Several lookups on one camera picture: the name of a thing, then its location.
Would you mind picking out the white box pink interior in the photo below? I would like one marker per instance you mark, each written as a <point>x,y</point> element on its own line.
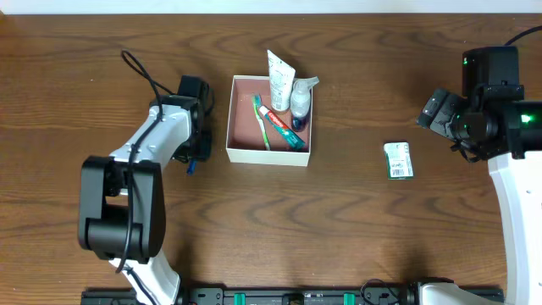
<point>244,141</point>

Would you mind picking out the white cosmetic squeeze tube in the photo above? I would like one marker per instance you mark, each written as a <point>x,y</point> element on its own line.
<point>281,76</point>

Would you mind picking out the blue disposable razor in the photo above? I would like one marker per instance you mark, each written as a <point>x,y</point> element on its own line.
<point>191,167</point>

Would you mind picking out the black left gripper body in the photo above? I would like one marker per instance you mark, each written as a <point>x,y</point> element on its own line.
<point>203,141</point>

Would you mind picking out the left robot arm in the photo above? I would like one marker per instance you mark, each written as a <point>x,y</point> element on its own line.
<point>122,211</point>

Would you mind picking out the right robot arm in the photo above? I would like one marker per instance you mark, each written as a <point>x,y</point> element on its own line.
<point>506,134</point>

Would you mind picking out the green white soap box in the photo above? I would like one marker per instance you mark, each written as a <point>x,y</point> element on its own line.
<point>398,160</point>

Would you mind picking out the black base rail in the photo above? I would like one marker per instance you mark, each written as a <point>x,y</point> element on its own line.
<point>217,296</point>

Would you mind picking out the clear pump spray bottle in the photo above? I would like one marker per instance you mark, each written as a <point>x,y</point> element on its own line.
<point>301,101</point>

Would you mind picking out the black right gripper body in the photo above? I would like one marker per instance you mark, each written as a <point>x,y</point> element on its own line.
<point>440,113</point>

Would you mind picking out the green toothbrush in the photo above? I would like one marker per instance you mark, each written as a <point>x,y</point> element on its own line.
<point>257,103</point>

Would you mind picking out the teal white toothpaste tube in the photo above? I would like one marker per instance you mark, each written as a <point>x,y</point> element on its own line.
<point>294,141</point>

